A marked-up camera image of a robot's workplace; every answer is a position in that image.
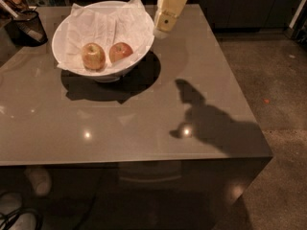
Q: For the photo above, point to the white paper liner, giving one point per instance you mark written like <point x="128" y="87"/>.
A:
<point x="102" y="26"/>

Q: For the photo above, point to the white shoe under table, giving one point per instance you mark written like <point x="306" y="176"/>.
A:
<point x="40" y="180"/>

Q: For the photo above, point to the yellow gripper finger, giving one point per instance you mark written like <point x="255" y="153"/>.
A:
<point x="166" y="16"/>

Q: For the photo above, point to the white bowl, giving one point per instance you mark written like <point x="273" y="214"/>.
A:
<point x="60" y="39"/>

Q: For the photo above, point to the left red-yellow apple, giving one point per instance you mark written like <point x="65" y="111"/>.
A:
<point x="93" y="56"/>

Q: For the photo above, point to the black mesh pen holder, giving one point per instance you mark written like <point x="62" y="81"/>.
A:
<point x="27" y="30"/>

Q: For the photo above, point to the red apple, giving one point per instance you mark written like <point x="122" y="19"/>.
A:
<point x="119" y="51"/>

